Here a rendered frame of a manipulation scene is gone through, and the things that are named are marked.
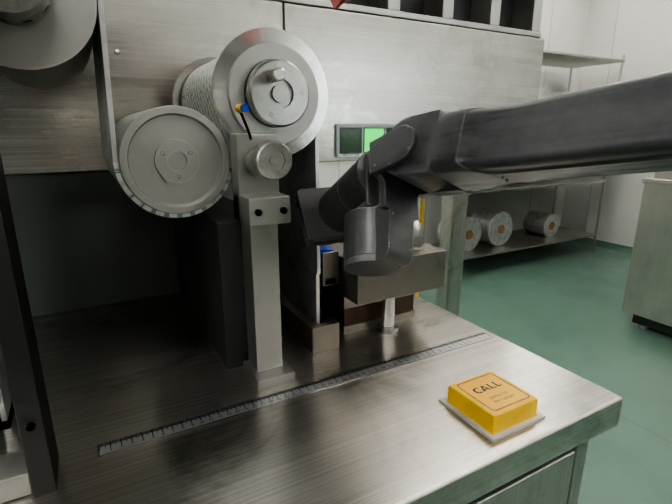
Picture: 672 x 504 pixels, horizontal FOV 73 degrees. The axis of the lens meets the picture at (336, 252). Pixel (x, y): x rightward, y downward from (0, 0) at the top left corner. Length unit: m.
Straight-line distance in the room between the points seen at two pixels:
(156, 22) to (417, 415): 0.73
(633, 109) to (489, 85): 0.94
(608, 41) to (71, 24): 5.33
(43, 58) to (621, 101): 0.50
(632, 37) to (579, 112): 5.15
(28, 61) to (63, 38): 0.04
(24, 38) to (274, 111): 0.25
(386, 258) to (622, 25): 5.23
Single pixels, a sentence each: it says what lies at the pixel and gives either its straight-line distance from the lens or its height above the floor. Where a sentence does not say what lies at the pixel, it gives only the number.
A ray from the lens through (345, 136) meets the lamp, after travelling 1.00.
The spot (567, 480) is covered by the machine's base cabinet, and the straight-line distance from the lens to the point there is 0.71.
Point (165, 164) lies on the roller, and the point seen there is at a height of 1.17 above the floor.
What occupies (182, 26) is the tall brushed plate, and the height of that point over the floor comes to 1.38.
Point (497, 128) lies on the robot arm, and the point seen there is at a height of 1.21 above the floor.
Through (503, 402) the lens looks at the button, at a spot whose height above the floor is 0.92.
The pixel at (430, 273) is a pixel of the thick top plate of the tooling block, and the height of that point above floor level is 1.00.
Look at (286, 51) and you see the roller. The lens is 0.59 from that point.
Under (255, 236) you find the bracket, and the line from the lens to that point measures 0.54.
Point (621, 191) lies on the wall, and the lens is 5.41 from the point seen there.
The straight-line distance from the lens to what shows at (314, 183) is 0.62.
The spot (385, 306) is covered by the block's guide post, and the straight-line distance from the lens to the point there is 0.71.
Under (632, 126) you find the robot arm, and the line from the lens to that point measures 0.34.
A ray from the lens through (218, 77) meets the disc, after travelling 0.56.
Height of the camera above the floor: 1.21
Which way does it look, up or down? 15 degrees down
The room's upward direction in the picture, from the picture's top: straight up
